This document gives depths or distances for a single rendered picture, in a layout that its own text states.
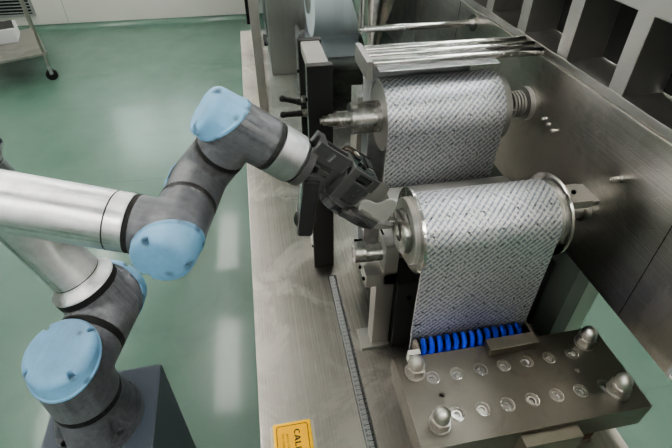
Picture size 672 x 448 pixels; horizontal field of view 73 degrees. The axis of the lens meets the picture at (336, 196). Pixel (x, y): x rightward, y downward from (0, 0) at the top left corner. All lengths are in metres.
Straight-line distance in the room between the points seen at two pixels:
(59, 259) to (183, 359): 1.37
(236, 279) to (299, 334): 1.39
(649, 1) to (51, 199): 0.83
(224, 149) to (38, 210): 0.22
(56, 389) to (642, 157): 0.96
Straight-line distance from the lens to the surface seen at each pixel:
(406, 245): 0.75
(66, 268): 0.91
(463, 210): 0.76
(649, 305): 0.86
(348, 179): 0.67
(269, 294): 1.15
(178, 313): 2.36
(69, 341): 0.89
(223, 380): 2.10
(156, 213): 0.58
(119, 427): 1.01
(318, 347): 1.05
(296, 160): 0.63
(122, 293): 0.95
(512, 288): 0.90
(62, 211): 0.61
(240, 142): 0.61
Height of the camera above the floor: 1.77
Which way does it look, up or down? 38 degrees down
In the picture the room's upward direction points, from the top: straight up
